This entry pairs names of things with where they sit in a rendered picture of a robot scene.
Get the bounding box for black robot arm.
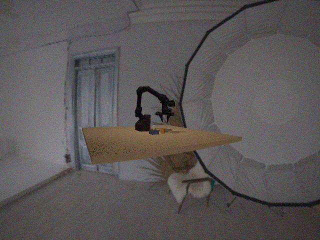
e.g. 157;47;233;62
135;86;175;121

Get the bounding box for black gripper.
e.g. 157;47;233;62
155;106;175;122

